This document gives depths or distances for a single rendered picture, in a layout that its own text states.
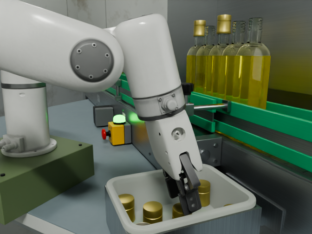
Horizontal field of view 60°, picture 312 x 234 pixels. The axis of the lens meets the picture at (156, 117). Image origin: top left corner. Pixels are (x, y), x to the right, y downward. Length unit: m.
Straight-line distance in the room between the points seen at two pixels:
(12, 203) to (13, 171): 0.06
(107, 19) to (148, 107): 4.32
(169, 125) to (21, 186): 0.36
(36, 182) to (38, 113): 0.16
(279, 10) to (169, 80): 0.46
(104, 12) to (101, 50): 4.42
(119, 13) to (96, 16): 0.46
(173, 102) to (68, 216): 0.35
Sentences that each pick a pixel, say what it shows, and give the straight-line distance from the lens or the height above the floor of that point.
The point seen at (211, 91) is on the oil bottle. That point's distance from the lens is 0.72.
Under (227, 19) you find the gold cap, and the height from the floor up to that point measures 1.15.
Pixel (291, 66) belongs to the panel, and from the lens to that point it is 0.72.
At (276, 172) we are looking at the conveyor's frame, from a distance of 0.53.
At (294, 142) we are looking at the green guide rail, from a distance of 0.52.
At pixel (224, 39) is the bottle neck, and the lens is 0.72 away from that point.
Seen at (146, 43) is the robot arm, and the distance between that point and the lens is 0.35.
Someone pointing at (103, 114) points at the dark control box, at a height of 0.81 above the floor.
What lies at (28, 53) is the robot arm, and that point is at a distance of 0.31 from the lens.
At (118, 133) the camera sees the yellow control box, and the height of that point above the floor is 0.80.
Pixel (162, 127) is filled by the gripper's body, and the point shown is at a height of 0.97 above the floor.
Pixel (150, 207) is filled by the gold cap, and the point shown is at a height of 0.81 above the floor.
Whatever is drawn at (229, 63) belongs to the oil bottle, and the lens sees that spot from 0.66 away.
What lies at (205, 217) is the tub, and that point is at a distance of 0.43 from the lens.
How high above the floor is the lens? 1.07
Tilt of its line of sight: 13 degrees down
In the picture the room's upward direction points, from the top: straight up
